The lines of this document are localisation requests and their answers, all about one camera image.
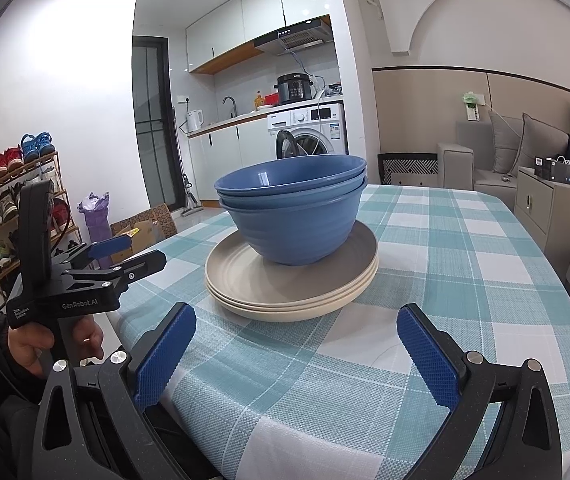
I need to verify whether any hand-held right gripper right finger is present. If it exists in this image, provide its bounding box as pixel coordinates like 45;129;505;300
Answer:
397;304;563;480

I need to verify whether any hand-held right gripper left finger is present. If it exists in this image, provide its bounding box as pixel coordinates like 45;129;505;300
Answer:
30;302;216;480

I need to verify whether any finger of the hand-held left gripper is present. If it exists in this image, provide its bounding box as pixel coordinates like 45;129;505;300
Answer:
60;250;168;293
54;236;132;267

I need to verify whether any beige round plate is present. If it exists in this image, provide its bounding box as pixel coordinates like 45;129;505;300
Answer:
205;220;380;307
206;260;380;315
211;272;378;324

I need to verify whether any blue bowl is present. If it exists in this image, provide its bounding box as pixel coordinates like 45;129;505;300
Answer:
215;177;369;210
220;191;366;267
214;155;368;195

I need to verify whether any person's left hand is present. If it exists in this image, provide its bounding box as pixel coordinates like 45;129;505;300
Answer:
7;317;106;380

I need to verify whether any brown cardboard box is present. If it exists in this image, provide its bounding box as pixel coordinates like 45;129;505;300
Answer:
111;220;160;263

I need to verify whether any purple plastic bag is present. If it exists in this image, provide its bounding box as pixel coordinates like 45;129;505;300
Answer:
78;191;112;256

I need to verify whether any wooden shoe rack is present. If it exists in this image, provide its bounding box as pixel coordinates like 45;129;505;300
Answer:
0;150;83;297

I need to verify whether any patterned cardboard box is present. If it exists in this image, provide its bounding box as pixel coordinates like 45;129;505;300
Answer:
137;203;178;238

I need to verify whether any floor mop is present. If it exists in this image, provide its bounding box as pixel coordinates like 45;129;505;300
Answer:
180;172;201;218

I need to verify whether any row of shoes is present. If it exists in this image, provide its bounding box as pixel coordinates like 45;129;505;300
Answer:
0;132;73;273

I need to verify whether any black glass door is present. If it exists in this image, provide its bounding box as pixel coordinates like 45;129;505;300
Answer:
132;35;181;211

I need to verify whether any teal checked tablecloth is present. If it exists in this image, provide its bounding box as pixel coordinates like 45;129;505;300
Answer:
115;183;570;480

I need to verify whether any white lower kitchen cabinet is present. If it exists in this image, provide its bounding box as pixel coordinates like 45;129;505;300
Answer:
187;115;271;206

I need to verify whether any white kitchen cabinet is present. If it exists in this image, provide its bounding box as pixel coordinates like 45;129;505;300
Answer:
187;115;271;206
185;0;332;75

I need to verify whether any beige side cabinet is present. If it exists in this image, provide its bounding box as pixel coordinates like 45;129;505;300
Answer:
514;167;570;256

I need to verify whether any grey sofa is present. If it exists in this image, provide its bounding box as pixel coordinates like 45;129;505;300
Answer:
438;101;570;211

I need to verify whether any white washing machine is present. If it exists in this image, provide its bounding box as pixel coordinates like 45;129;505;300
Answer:
266;101;348;158

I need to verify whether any black box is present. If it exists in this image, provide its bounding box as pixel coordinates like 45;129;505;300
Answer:
534;156;570;186

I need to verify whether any grey sofa cushion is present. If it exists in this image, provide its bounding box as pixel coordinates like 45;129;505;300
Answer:
508;112;570;181
488;110;526;176

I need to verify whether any black pressure cooker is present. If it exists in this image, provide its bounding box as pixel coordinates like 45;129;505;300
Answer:
276;73;314;106

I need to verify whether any white upper kitchen cabinet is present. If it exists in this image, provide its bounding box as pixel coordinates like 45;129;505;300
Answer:
185;0;332;75

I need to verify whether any range hood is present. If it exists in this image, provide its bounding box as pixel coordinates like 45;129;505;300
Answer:
254;17;333;56

